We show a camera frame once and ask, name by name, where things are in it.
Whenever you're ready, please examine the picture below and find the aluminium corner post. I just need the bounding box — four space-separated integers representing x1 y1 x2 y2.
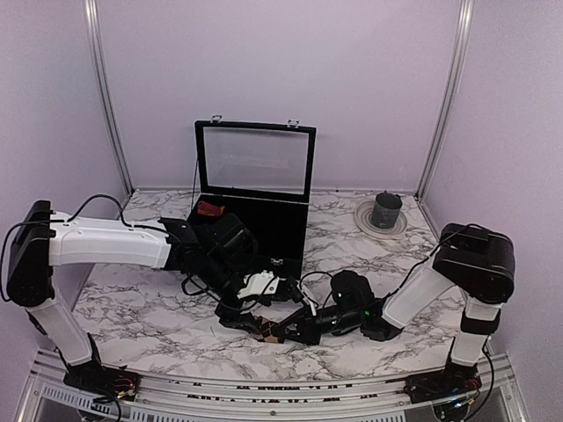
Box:
415 0 475 202
84 0 135 197

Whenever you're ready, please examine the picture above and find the right aluminium corner post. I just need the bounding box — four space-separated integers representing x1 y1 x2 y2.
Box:
415 0 475 202

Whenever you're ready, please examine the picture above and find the left aluminium corner post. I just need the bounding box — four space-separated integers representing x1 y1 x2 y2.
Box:
84 0 135 197

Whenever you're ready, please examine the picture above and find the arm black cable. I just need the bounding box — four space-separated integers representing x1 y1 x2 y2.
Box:
382 222 489 309
65 194 164 232

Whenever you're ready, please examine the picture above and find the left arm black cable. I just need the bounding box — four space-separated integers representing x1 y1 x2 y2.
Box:
65 194 164 232

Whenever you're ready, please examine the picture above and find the aluminium front rail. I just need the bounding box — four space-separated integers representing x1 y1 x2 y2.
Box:
15 350 529 421

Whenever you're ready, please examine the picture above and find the brown argyle sock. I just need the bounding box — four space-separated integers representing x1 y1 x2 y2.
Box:
252 316 284 344

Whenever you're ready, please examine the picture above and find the beige ceramic plate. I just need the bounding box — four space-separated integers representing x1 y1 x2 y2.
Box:
353 199 407 240

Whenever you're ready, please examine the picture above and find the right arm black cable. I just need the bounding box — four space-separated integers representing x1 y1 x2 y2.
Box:
382 222 489 309

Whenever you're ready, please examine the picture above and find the maroon striped sock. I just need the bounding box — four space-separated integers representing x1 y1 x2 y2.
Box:
196 200 225 218

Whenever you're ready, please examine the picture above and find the black display case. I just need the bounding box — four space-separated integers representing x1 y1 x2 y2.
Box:
194 119 317 279

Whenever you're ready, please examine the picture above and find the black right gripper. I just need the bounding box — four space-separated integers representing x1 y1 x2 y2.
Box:
273 304 364 346

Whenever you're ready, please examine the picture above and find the dark grey ceramic mug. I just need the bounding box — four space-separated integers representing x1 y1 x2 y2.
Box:
370 192 403 229

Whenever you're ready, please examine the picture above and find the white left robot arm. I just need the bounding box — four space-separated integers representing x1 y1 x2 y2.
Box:
1 200 260 395

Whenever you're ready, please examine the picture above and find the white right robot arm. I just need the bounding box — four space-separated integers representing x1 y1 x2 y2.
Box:
270 223 515 403

